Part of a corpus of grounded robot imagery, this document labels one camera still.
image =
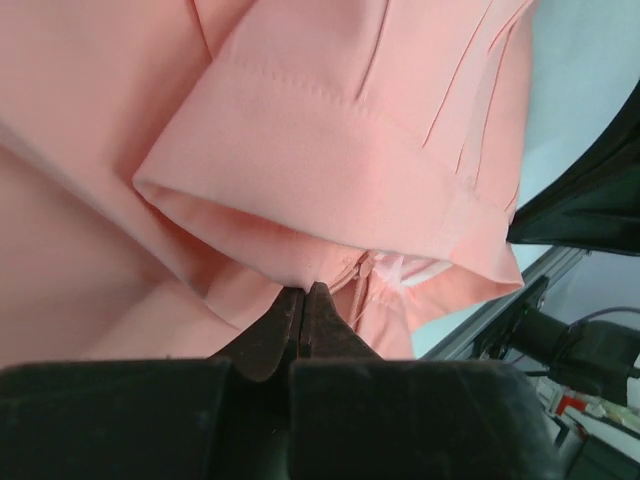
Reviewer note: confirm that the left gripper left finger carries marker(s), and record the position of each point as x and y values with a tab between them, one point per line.
272	342

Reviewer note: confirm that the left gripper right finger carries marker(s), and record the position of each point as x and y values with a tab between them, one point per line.
324	334

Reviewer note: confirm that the pink pleated skirt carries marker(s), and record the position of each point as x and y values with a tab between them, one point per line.
168	167

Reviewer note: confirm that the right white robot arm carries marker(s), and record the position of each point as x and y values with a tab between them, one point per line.
594	205

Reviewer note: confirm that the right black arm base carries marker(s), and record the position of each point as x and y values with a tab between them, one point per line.
591	355

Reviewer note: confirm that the aluminium frame rail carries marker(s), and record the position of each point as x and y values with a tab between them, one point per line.
452	337

